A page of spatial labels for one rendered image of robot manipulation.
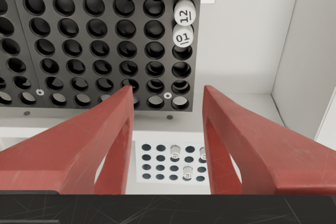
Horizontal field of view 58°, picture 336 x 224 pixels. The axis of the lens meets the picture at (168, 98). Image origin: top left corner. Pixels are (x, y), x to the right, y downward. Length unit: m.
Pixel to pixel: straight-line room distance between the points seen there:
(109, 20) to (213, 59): 0.12
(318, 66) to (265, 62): 0.07
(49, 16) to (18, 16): 0.02
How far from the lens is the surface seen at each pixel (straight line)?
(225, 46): 0.27
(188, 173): 0.42
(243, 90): 0.30
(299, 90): 0.25
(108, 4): 0.19
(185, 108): 0.23
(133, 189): 0.53
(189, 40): 0.18
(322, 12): 0.23
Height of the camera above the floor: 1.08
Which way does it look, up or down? 54 degrees down
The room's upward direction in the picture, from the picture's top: 177 degrees counter-clockwise
